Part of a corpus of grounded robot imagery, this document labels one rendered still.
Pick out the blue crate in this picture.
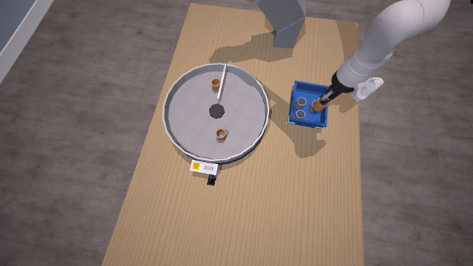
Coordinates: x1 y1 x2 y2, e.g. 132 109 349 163
287 81 329 130

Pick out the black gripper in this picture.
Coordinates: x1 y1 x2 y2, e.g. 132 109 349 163
320 71 354 105

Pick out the grey metal sleeve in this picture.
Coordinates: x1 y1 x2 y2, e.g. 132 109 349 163
295 98 307 109
308 100 316 112
293 110 305 120

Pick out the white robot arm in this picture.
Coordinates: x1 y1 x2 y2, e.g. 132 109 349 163
336 0 451 102

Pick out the bronze bushing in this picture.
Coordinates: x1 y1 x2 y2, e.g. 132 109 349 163
313 98 329 112
211 78 220 91
216 129 226 140

